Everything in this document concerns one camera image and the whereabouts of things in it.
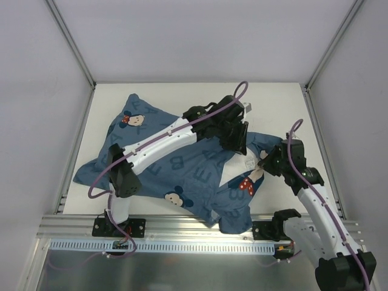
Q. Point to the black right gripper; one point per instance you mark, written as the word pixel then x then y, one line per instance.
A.
pixel 273 160

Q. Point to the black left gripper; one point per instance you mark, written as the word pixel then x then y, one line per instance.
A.
pixel 237 135

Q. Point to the blue cartoon print pillowcase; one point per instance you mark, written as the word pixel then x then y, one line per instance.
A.
pixel 187 178

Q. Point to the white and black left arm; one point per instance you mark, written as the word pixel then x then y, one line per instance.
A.
pixel 125 164

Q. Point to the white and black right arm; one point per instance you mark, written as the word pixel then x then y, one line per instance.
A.
pixel 339 262

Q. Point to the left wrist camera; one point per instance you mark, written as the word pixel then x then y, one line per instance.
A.
pixel 247 107

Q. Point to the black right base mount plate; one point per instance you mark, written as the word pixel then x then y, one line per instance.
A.
pixel 265 231

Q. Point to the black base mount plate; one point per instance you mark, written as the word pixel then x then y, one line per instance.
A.
pixel 134 227
pixel 265 231

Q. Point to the right aluminium frame post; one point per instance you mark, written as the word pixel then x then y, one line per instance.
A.
pixel 334 42

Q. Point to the aluminium frame post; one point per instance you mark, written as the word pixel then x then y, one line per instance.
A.
pixel 70 41
pixel 334 42

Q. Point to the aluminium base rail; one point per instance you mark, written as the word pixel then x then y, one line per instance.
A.
pixel 185 228

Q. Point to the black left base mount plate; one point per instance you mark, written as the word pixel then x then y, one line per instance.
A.
pixel 134 227

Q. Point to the white slotted cable duct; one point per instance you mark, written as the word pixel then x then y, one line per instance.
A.
pixel 89 245

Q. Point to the left aluminium frame post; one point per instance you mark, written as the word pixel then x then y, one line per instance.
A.
pixel 70 41

